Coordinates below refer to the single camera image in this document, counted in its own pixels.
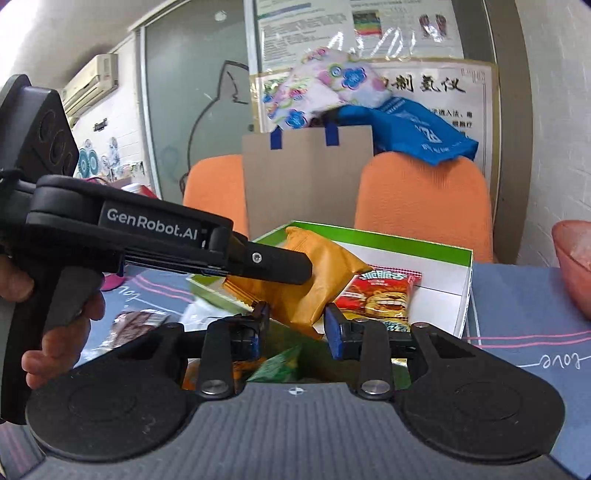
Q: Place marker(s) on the green cardboard box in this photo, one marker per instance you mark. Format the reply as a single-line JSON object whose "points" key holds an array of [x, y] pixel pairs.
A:
{"points": [[434, 258]]}

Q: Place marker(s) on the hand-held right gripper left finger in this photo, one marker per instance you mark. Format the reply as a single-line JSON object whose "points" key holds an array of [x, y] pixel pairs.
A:
{"points": [[251, 340]]}

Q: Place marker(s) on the clear packet with brown label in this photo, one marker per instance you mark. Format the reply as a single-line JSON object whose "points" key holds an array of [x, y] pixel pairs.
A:
{"points": [[136, 323]]}

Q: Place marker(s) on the calligraphy wall poster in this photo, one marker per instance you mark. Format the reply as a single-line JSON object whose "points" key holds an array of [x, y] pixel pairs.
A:
{"points": [[461, 92]]}

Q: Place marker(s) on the red cardboard box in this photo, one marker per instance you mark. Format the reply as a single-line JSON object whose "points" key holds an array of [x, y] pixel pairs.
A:
{"points": [[138, 190]]}

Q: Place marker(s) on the orange chair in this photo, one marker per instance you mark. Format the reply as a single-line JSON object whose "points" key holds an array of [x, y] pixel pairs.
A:
{"points": [[212, 184], [420, 203]]}

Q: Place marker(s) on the red snack packet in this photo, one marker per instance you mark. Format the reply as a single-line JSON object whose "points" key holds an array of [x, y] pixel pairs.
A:
{"points": [[378, 295]]}

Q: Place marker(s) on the laminated wall poster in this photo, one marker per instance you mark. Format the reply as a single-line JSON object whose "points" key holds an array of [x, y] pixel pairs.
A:
{"points": [[304, 27]]}

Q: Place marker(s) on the blue plastic bag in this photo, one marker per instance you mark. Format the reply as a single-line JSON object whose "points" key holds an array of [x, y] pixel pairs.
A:
{"points": [[415, 129]]}

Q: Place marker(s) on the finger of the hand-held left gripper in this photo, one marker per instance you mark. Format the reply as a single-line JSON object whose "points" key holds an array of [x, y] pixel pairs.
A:
{"points": [[277, 265]]}

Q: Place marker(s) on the floral cloth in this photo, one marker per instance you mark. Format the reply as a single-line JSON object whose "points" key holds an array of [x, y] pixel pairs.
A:
{"points": [[323, 78]]}

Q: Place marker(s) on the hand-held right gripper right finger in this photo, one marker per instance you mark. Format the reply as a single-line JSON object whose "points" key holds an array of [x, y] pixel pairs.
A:
{"points": [[334, 336]]}

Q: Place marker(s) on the green snack packet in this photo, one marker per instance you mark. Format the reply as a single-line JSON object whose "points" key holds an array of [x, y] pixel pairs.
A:
{"points": [[277, 367]]}

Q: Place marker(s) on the frosted glass partition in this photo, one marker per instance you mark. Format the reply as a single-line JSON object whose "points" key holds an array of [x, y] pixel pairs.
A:
{"points": [[184, 92]]}

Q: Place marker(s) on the blue wall plate decorations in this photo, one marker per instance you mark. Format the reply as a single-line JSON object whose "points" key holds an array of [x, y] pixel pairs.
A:
{"points": [[87, 159]]}

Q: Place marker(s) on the pink bowl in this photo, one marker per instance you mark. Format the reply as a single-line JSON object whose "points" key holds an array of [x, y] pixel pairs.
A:
{"points": [[575, 267]]}

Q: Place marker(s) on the blue striped tablecloth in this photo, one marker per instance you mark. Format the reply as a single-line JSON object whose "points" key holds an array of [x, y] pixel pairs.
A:
{"points": [[512, 300]]}

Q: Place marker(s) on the white air conditioner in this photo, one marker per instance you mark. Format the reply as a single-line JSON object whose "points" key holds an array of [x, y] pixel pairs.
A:
{"points": [[90, 85]]}

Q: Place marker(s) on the orange snack packet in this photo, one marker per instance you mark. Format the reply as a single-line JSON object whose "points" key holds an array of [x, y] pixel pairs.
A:
{"points": [[323, 272]]}

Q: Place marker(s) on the person's left hand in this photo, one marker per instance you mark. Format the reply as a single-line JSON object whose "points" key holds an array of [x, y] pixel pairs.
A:
{"points": [[55, 353]]}

